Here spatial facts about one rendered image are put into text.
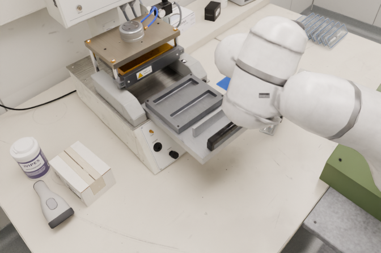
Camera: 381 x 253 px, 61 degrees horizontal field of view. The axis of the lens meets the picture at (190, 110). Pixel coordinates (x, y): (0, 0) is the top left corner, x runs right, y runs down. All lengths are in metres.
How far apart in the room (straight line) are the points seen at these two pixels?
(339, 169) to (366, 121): 0.52
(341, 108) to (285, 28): 0.16
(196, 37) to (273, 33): 1.11
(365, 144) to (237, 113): 0.23
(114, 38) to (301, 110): 0.75
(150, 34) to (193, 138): 0.39
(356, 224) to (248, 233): 0.33
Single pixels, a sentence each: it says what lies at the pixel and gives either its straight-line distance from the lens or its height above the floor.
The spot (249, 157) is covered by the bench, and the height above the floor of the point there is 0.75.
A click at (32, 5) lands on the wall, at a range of 1.40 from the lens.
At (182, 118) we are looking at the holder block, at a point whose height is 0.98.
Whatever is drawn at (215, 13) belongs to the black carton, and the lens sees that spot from 1.79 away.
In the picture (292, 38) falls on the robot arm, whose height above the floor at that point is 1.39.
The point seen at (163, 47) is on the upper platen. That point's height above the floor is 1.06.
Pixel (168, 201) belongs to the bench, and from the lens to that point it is 1.10.
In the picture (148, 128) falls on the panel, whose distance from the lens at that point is 1.08.
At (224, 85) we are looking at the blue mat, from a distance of 1.45.
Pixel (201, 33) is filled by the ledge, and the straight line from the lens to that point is 1.71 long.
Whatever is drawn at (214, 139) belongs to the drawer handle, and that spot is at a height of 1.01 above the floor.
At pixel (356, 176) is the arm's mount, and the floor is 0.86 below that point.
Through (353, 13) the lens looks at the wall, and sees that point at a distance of 3.46.
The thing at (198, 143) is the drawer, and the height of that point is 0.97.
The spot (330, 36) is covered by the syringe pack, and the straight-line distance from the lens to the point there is 1.77.
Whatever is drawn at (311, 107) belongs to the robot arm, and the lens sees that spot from 0.55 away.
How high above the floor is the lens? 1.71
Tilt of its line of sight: 45 degrees down
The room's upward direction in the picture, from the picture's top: 3 degrees counter-clockwise
